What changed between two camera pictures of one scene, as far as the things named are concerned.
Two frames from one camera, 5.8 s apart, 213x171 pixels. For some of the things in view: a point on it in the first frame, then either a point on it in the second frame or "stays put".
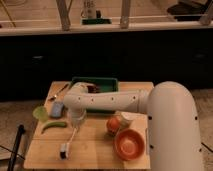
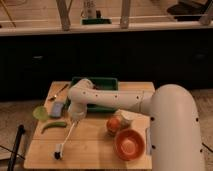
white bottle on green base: (89, 16) stays put
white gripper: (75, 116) stays put
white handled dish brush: (64, 148) to (59, 148)
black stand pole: (15, 148) stays put
